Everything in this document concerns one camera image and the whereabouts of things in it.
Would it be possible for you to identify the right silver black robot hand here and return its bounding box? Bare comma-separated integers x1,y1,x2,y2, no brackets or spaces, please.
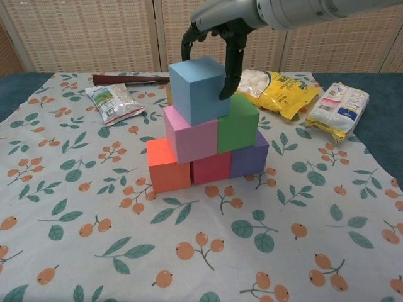
181,0,264,101

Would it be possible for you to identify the blue foam cube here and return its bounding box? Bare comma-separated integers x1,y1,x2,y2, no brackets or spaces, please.
168,57,233,126

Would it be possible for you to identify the green foam cube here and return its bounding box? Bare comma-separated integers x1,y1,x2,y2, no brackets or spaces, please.
217,93,261,154

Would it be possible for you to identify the pink foam cube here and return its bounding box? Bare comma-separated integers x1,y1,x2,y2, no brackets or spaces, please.
163,105,220,164

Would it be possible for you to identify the orange foam cube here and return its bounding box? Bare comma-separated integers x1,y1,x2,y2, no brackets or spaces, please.
147,137,192,194

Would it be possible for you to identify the bamboo folding screen panel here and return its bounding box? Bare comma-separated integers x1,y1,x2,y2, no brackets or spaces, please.
285,12,403,73
0,18,28,77
156,0,292,73
0,0,158,74
380,28,403,74

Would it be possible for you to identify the yellow marshmallow bag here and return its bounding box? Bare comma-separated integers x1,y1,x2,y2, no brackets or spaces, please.
236,68,322,123

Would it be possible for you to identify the dark red folded fan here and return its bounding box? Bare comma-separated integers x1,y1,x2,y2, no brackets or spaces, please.
93,74,171,87

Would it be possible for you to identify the white green snack packet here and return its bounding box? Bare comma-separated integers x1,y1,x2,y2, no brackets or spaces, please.
84,83,146,126

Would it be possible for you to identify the purple foam cube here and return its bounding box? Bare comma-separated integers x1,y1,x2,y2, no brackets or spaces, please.
229,129,270,179

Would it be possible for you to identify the white yellow-edged snack pack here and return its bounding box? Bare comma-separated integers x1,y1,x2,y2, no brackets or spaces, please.
305,82,370,144

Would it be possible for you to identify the red foam cube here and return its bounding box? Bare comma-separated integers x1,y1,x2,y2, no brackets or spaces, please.
190,150,233,186

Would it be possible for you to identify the floral print tablecloth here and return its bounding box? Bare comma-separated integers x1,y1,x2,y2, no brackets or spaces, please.
0,71,403,302

